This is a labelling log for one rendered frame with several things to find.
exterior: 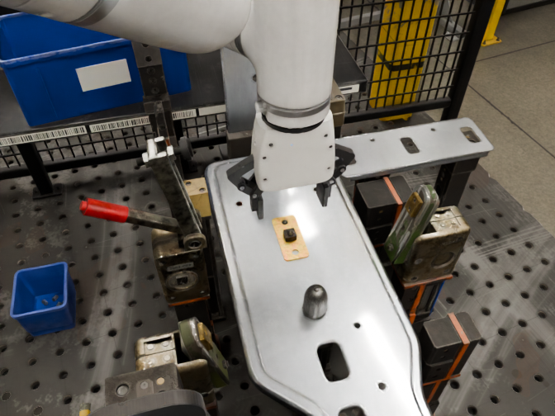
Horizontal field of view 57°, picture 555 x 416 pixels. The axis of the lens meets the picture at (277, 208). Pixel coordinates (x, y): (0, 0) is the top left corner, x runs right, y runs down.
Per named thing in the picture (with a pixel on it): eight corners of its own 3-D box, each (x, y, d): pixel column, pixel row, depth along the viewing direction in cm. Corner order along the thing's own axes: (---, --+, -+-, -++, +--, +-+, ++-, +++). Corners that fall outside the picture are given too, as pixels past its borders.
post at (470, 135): (460, 243, 114) (501, 145, 93) (415, 253, 112) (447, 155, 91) (447, 223, 118) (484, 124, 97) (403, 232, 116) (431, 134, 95)
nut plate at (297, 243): (310, 257, 74) (310, 252, 73) (285, 262, 74) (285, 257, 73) (294, 215, 80) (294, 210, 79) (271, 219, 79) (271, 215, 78)
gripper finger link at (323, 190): (325, 173, 66) (322, 208, 71) (348, 169, 67) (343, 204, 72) (318, 158, 68) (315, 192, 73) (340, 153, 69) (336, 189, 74)
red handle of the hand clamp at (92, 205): (203, 236, 68) (83, 211, 60) (196, 247, 69) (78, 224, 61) (199, 214, 71) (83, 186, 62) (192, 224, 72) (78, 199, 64)
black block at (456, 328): (448, 426, 88) (504, 345, 66) (390, 442, 86) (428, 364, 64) (428, 382, 93) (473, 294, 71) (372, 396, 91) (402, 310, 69)
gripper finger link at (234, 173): (224, 160, 61) (230, 192, 66) (286, 147, 62) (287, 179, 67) (222, 154, 62) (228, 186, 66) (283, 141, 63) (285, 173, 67)
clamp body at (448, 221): (435, 352, 97) (492, 237, 71) (377, 366, 95) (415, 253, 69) (415, 312, 103) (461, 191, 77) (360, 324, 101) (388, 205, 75)
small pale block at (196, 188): (226, 320, 101) (208, 192, 74) (209, 323, 100) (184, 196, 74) (224, 305, 103) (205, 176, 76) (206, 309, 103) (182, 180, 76)
